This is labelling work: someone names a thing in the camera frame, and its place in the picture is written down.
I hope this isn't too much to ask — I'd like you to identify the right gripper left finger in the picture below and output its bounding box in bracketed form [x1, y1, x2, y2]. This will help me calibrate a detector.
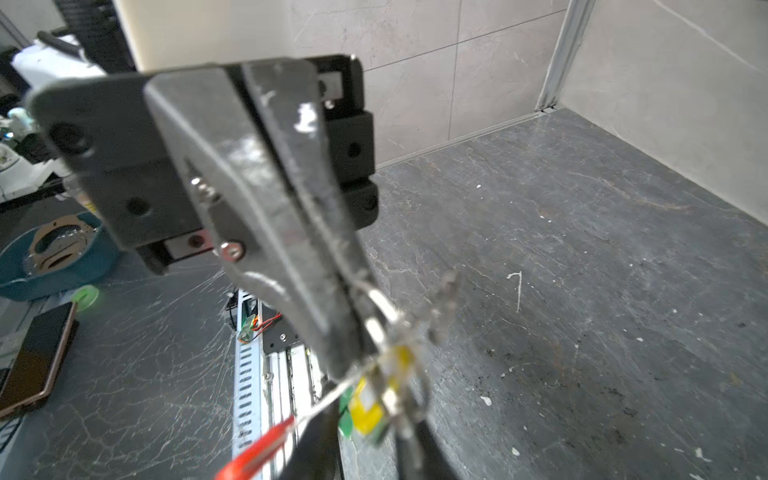
[278, 400, 344, 480]

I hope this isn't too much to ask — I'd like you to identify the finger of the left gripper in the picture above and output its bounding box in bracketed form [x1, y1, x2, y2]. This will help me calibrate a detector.
[242, 58, 378, 336]

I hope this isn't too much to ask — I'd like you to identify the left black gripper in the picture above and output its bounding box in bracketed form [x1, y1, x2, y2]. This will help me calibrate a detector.
[26, 55, 379, 379]

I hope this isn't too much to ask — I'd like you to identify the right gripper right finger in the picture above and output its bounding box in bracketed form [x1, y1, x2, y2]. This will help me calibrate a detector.
[394, 415, 458, 480]

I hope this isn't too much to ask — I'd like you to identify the yellow key tag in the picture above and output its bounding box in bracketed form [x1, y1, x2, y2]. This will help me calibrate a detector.
[347, 345, 415, 443]

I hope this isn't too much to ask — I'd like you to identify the green key tag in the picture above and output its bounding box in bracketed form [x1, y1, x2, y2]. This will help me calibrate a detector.
[338, 387, 354, 439]

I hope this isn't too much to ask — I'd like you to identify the teal plastic bowl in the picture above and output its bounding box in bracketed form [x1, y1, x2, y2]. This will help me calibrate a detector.
[1, 212, 120, 302]

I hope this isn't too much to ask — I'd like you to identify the black smartphone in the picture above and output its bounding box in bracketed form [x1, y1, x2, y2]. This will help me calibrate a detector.
[1, 302, 77, 420]

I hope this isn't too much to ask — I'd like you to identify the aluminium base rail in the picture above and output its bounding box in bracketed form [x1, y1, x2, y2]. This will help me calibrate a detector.
[227, 290, 329, 458]

